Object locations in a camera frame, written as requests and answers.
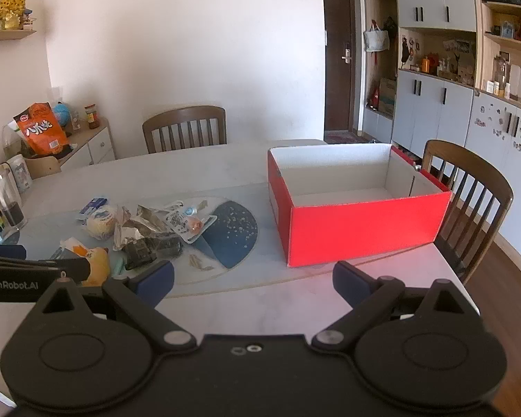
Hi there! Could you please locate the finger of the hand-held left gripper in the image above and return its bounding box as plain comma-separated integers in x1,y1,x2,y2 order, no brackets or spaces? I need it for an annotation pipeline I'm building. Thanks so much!
0,244,27,262
37,258,92,287

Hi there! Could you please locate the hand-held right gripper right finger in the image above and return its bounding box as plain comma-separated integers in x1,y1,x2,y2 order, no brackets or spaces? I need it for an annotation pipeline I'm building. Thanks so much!
311,261,482,352

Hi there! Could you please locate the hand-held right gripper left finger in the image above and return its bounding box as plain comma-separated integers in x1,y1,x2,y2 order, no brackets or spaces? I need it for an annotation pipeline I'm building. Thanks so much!
32,260,198,353

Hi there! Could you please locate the red cardboard box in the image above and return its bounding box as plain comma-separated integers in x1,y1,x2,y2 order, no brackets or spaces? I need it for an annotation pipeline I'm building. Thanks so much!
267,142,453,268

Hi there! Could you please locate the silver foil wrapper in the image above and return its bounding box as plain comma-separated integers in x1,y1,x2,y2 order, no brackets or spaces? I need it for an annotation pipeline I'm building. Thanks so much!
113,204,170,253

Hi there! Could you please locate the white sausage packet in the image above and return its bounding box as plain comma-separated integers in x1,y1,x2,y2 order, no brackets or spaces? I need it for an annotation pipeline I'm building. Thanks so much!
163,200,218,244

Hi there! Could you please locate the white marble desktop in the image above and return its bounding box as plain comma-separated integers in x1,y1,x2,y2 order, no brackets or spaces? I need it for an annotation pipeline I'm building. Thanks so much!
0,139,474,404

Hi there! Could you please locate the yellow orange snack packet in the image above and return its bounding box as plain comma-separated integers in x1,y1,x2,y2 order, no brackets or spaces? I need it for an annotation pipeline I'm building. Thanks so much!
50,237,111,287

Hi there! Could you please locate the dark packet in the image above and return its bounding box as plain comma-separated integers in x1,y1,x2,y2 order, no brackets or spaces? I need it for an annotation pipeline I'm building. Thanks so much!
124,232,183,270

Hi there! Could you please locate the round bread packet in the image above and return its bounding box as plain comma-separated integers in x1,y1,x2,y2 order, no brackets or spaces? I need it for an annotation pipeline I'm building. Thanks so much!
86,204,118,240

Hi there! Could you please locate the tall glass jar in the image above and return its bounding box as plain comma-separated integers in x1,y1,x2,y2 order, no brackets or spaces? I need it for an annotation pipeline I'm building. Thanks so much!
0,164,28,231

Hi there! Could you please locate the blue white small packet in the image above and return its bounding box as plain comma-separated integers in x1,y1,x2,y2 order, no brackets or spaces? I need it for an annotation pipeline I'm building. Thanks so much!
79,197,109,217

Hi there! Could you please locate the floral white mug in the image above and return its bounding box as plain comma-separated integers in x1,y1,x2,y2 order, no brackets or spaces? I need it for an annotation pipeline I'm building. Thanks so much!
6,154,33,194

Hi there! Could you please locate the printed table mat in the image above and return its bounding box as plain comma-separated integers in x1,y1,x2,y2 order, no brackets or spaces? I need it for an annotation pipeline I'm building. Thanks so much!
15,182,287,298

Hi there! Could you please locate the light wooden chair back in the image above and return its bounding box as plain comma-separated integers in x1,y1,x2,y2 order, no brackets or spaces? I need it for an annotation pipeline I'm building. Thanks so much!
24,156,61,180

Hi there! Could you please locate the orange snack bag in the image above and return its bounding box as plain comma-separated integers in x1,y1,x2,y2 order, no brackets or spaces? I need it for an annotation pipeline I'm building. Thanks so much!
13,102,70,157

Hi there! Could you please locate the white drawer cabinet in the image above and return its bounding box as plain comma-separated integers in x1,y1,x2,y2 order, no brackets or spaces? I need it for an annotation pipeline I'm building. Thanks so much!
24,117,116,179

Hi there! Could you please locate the dark door mat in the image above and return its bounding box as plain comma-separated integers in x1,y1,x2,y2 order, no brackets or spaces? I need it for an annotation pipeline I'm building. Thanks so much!
324,130,374,144

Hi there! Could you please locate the blue globe ball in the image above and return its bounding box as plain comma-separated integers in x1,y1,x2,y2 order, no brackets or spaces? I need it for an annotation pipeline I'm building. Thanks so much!
52,102,72,126

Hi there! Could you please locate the brown wooden chair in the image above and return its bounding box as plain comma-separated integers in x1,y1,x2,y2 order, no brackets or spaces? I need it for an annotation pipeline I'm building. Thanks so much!
421,140,514,285
142,105,227,155

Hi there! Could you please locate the brown cardboard carton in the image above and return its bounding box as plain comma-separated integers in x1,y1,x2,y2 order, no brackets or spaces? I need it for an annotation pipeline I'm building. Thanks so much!
378,77,397,116

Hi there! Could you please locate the hanging tote bag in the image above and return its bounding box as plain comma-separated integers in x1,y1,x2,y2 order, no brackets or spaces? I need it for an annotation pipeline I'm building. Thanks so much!
363,24,391,53

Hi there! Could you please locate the golden ornament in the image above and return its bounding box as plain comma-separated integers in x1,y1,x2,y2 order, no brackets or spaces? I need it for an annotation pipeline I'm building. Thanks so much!
0,0,27,30

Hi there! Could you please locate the dark brown door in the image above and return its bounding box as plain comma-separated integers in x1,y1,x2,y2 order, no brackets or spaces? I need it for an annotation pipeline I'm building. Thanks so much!
321,0,357,133

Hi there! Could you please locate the tall glass bottle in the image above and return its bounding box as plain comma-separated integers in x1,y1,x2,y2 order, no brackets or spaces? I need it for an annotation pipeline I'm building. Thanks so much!
493,54,510,92

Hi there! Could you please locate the white board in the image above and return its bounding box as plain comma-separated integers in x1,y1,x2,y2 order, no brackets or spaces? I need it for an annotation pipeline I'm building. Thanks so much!
508,64,521,100

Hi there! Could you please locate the white wooden wall cabinet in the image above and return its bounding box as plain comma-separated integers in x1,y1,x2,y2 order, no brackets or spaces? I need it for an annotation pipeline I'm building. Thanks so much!
360,0,521,248

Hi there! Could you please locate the wooden wall shelf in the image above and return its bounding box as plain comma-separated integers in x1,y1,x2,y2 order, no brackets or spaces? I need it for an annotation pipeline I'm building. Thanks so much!
0,0,38,43

